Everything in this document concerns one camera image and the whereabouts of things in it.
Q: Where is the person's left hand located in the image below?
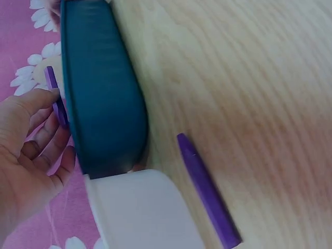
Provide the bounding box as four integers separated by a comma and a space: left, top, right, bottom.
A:
0, 88, 77, 246

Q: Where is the purple crayon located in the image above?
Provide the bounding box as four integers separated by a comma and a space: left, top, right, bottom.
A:
44, 65, 70, 130
176, 133, 243, 249

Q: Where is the white plastic box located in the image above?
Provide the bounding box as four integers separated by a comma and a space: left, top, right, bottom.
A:
84, 169, 209, 249

